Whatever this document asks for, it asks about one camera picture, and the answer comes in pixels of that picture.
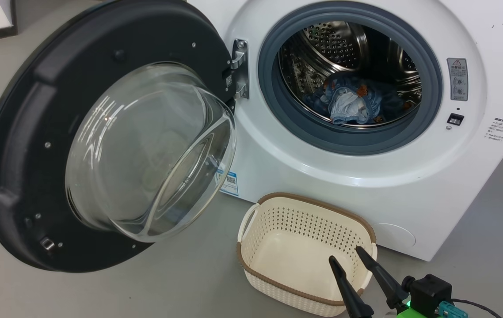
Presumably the cream perforated laundry basket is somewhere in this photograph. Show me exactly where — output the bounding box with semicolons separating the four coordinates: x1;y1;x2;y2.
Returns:
236;192;378;318

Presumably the white garment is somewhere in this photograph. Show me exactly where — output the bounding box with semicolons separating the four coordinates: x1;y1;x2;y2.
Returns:
330;87;369;125

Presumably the blue cartoon print garment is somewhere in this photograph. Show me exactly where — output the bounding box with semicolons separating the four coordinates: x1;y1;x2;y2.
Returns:
302;73;415;125

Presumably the teal cable connector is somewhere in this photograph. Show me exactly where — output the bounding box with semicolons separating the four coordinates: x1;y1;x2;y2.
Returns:
438;301;469;318

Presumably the black washing machine door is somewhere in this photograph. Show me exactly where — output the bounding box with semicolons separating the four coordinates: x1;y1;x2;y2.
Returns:
0;0;237;273

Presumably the blue energy label sticker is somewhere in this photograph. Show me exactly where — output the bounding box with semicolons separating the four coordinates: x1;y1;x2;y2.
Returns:
216;170;239;196

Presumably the thin black cable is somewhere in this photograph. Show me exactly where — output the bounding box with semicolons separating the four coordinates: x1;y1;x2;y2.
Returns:
450;299;503;318

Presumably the white front-load washing machine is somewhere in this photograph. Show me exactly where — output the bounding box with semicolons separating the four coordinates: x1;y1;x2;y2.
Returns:
187;0;503;262

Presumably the grey warning label sticker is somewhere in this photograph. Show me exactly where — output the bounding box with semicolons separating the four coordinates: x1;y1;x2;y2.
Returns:
447;58;469;102

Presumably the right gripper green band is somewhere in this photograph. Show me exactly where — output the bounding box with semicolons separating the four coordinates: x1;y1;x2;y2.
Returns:
328;246;433;318

